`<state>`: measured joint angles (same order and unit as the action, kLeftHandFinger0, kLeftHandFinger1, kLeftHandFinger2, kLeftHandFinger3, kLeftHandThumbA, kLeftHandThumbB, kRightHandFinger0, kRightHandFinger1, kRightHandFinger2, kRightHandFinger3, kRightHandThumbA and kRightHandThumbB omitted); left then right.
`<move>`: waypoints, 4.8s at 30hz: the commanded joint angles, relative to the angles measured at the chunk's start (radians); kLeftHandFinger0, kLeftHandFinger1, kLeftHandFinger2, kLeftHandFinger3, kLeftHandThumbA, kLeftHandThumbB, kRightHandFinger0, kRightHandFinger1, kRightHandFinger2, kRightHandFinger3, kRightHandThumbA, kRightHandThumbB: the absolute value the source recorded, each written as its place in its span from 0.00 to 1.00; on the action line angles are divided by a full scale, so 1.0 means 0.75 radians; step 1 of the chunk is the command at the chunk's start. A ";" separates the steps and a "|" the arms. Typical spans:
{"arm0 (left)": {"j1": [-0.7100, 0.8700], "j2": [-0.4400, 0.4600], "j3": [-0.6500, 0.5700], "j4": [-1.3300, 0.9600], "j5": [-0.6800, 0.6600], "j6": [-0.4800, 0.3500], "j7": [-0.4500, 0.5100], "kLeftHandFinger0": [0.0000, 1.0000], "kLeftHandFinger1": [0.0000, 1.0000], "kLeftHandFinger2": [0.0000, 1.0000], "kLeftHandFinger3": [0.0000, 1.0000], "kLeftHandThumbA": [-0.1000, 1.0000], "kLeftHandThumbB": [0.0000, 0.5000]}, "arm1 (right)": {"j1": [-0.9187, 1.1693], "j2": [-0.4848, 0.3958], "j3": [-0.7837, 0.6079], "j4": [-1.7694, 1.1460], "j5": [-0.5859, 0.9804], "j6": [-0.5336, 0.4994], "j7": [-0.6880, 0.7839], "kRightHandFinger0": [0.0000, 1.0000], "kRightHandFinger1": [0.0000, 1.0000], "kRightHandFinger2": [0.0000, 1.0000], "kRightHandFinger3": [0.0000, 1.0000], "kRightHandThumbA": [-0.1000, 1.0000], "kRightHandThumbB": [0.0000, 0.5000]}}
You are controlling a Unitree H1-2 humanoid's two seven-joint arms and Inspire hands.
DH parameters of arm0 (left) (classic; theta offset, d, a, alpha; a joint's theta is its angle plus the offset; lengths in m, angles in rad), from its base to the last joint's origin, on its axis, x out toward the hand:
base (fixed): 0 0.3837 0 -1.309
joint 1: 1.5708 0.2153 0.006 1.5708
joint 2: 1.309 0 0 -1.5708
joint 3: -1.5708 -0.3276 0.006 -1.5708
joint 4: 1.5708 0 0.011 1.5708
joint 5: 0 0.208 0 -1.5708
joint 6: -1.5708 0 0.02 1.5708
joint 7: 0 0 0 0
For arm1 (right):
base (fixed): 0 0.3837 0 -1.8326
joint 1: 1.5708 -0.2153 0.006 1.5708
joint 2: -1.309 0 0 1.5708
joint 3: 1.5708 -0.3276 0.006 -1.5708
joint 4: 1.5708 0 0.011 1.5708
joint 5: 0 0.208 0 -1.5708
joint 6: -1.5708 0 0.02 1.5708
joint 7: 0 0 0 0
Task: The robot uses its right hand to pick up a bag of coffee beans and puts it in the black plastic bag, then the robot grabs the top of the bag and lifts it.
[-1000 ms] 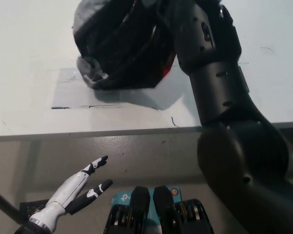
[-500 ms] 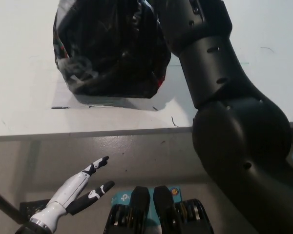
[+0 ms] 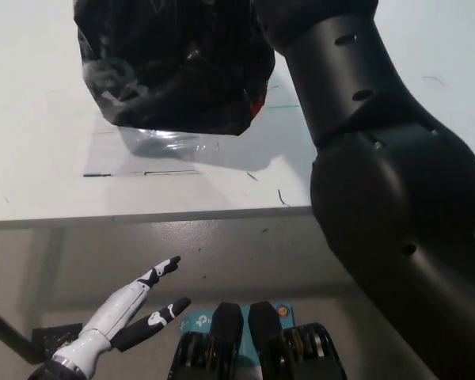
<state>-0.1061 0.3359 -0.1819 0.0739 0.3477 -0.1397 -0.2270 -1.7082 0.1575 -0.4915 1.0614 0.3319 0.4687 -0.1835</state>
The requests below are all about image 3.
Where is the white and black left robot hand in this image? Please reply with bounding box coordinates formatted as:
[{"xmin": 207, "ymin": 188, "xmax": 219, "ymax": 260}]
[{"xmin": 51, "ymin": 256, "xmax": 192, "ymax": 372}]

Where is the black and grey plastic bag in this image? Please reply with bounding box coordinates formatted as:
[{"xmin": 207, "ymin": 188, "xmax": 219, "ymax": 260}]
[{"xmin": 77, "ymin": 0, "xmax": 276, "ymax": 138}]

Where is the teal box on robot torso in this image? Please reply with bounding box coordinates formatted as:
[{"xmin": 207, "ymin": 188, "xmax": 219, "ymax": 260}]
[{"xmin": 180, "ymin": 302, "xmax": 298, "ymax": 380}]

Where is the black table foot plate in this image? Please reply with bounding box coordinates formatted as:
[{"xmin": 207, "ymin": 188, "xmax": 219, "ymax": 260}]
[{"xmin": 31, "ymin": 323, "xmax": 83, "ymax": 359}]

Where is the black table leg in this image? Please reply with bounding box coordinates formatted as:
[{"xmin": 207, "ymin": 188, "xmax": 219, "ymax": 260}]
[{"xmin": 0, "ymin": 300, "xmax": 44, "ymax": 366}]

